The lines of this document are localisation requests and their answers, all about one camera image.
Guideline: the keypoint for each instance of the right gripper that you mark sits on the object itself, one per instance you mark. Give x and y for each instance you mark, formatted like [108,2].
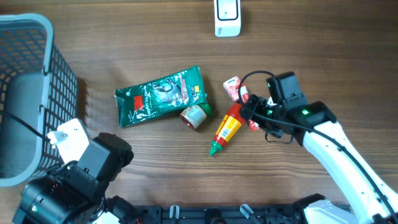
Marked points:
[259,104]

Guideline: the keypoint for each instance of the red snack sachet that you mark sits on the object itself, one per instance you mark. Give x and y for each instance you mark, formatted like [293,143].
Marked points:
[245,95]

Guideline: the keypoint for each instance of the green snack bag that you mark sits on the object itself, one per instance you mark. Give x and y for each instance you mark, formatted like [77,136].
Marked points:
[159,97]

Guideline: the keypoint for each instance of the pink white tissue pack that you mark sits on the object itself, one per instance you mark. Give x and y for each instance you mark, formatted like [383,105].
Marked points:
[231,87]

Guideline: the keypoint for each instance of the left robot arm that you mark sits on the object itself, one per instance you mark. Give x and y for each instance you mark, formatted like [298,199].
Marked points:
[72,193]

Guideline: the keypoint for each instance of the white barcode scanner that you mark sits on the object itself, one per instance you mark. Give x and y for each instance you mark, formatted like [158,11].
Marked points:
[227,18]

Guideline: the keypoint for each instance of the small jar green lid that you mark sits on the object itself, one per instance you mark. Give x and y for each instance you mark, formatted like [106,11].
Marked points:
[196,114]

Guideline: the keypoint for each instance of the grey plastic shopping basket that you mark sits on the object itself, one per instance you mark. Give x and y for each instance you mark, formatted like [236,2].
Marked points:
[39,92]

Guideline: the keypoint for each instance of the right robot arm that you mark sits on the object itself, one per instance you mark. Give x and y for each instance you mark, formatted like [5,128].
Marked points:
[316,128]

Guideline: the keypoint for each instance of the red sauce bottle yellow label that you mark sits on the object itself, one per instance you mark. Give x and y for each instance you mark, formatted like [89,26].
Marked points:
[230,124]

